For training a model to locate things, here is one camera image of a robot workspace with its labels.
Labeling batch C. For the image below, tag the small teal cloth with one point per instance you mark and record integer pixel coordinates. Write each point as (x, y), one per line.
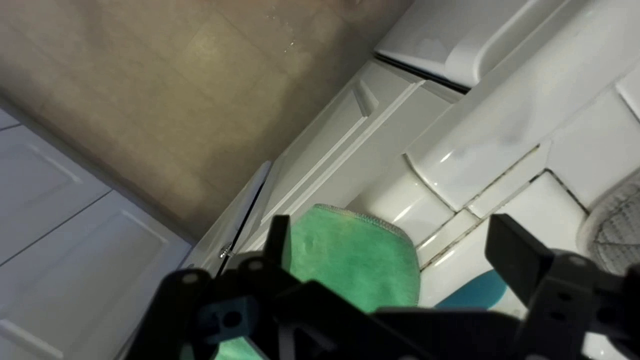
(473, 290)

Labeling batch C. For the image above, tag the green cloth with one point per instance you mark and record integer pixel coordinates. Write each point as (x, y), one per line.
(352, 261)

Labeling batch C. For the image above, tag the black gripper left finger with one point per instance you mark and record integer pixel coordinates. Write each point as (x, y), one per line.
(201, 313)

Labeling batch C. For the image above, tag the white sink base cabinet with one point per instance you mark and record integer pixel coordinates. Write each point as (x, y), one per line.
(332, 147)

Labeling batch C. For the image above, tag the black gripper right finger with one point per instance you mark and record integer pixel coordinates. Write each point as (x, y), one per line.
(572, 300)

